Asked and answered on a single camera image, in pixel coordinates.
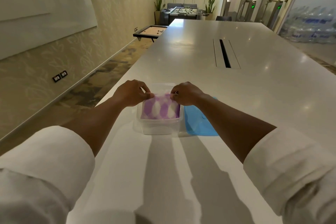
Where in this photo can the person's right hand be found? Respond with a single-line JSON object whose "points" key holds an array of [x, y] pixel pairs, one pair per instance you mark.
{"points": [[187, 94]]}

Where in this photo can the person's left hand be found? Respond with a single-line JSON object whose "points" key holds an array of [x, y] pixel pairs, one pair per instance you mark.
{"points": [[130, 94]]}

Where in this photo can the person's right fingers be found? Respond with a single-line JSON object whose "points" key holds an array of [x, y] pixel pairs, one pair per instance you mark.
{"points": [[175, 94]]}

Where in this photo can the person's left thumb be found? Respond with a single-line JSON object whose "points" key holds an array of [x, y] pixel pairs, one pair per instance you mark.
{"points": [[147, 96]]}

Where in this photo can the purple and white patterned cloth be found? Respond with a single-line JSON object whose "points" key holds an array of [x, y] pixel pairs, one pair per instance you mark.
{"points": [[160, 107]]}

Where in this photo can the person's right forearm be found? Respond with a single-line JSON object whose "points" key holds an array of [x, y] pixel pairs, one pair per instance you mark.
{"points": [[231, 126]]}

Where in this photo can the person's left forearm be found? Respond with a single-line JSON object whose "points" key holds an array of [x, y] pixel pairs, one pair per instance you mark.
{"points": [[93, 124]]}

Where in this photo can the clear plastic container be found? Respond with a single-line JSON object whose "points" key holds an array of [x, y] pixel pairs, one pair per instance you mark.
{"points": [[159, 116]]}

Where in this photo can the blue plastic container lid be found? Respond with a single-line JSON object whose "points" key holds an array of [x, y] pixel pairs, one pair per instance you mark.
{"points": [[198, 120]]}

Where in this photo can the black carrom board table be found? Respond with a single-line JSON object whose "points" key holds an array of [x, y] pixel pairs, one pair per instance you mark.
{"points": [[151, 32]]}

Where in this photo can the foosball table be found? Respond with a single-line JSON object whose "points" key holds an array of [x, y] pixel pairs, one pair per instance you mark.
{"points": [[183, 12]]}

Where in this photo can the tall snake plant in pot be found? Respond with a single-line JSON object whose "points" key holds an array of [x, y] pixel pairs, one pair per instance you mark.
{"points": [[158, 7], [210, 6]]}

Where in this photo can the grey sofa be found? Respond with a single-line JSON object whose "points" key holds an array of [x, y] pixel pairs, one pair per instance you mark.
{"points": [[182, 5]]}

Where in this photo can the access turnstile gate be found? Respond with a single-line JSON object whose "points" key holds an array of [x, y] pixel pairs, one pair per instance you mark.
{"points": [[274, 12], [248, 8]]}

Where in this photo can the stack of water bottle packs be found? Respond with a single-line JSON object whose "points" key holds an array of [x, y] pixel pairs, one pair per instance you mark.
{"points": [[311, 24]]}

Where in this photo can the black wall power outlet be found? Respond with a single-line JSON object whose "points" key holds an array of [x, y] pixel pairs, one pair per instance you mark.
{"points": [[56, 77], [63, 74]]}

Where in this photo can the white wall board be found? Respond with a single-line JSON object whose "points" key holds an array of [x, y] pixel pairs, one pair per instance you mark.
{"points": [[39, 8]]}

